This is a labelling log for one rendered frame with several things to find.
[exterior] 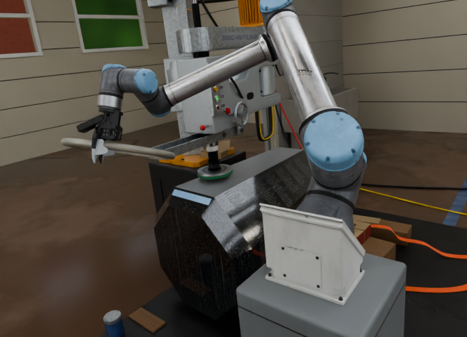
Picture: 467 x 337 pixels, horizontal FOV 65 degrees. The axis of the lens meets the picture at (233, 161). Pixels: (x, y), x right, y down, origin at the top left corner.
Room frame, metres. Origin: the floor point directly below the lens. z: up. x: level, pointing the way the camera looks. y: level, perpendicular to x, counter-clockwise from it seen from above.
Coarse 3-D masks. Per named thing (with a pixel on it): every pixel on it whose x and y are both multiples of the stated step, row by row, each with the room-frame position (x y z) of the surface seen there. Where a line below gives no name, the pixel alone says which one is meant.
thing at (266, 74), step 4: (260, 68) 2.58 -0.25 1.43; (264, 68) 2.58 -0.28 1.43; (268, 68) 2.59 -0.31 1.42; (272, 68) 2.63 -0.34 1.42; (260, 72) 2.58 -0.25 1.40; (264, 72) 2.58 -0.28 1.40; (268, 72) 2.59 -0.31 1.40; (272, 72) 2.62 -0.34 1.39; (260, 76) 2.58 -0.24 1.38; (264, 76) 2.58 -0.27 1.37; (268, 76) 2.59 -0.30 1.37; (272, 76) 2.62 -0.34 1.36; (260, 80) 2.58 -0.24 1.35; (264, 80) 2.58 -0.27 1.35; (268, 80) 2.59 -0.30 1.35; (272, 80) 2.62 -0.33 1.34; (260, 84) 2.58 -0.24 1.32; (264, 84) 2.58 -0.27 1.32; (268, 84) 2.59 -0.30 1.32; (272, 84) 2.61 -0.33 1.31; (260, 88) 2.58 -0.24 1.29; (264, 88) 2.58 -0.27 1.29; (268, 88) 2.59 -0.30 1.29; (272, 88) 2.61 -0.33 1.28; (264, 92) 2.58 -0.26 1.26; (268, 92) 2.59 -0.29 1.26; (272, 92) 2.63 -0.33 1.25
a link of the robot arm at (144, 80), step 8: (120, 72) 1.40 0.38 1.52; (128, 72) 1.39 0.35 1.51; (136, 72) 1.38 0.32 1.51; (144, 72) 1.37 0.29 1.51; (152, 72) 1.40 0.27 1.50; (120, 80) 1.39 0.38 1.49; (128, 80) 1.38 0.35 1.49; (136, 80) 1.36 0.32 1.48; (144, 80) 1.36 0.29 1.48; (152, 80) 1.40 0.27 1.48; (120, 88) 1.40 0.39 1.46; (128, 88) 1.39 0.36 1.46; (136, 88) 1.37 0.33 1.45; (144, 88) 1.36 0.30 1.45; (152, 88) 1.39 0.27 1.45; (136, 96) 1.42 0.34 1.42; (144, 96) 1.40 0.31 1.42; (152, 96) 1.42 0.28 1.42
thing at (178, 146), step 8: (232, 128) 2.22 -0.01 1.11; (240, 128) 2.24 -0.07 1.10; (192, 136) 2.08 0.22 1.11; (200, 136) 2.14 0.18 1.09; (208, 136) 2.02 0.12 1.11; (216, 136) 2.08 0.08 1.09; (224, 136) 2.13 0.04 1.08; (168, 144) 1.91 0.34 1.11; (176, 144) 1.96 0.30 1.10; (184, 144) 1.85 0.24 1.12; (192, 144) 1.91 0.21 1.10; (200, 144) 1.96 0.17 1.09; (208, 144) 2.02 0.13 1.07; (176, 152) 1.80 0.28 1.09; (184, 152) 1.85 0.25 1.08
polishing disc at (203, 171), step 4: (220, 164) 2.23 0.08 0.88; (224, 164) 2.22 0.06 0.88; (200, 168) 2.18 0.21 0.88; (204, 168) 2.17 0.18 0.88; (224, 168) 2.13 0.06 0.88; (228, 168) 2.12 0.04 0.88; (200, 172) 2.09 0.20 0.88; (204, 172) 2.09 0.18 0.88; (208, 172) 2.08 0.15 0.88; (212, 172) 2.07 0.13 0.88; (216, 172) 2.06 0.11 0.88; (220, 172) 2.05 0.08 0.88; (224, 172) 2.05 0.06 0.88; (228, 172) 2.07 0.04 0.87
